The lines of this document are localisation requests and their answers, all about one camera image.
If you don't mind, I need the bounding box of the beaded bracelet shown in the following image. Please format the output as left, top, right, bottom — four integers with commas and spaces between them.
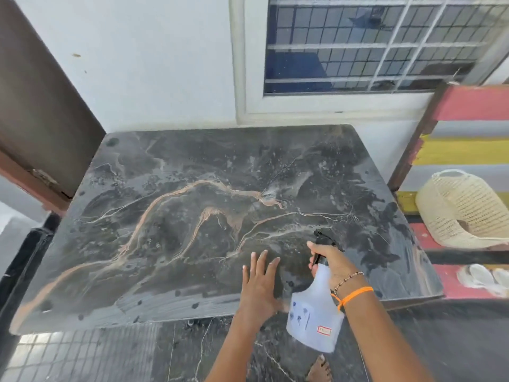
332, 271, 365, 296

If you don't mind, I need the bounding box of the person's right hand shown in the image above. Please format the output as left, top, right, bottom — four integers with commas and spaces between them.
307, 240, 369, 293

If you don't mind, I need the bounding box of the black furniture piece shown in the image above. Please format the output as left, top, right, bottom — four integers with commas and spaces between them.
0, 212, 61, 315

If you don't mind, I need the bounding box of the white sandal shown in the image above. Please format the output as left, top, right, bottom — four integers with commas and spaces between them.
456, 263, 498, 293
492, 268, 509, 297

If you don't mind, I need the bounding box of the person's right forearm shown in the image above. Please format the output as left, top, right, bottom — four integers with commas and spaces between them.
336, 274, 435, 382

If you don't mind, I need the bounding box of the translucent spray bottle black trigger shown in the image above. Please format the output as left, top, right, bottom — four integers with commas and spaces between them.
286, 230, 346, 354

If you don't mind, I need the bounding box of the orange thread wristband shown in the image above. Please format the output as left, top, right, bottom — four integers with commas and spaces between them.
331, 286, 375, 313

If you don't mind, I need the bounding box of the colourful striped wooden rack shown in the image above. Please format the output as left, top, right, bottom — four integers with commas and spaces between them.
387, 81, 509, 301

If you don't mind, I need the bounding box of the white window with metal grille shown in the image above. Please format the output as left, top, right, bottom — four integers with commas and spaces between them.
229, 0, 509, 126

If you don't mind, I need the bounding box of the cream woven bag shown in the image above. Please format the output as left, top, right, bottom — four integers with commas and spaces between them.
415, 169, 509, 250

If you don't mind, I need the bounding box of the person's left hand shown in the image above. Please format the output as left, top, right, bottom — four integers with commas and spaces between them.
238, 250, 293, 320

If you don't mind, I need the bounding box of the person's left forearm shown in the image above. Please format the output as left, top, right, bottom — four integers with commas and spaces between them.
205, 312, 279, 382

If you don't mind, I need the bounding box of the brown wooden door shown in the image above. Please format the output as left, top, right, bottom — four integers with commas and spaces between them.
0, 0, 106, 216

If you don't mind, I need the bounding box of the person's bare foot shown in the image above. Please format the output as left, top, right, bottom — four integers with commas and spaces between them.
306, 355, 333, 382

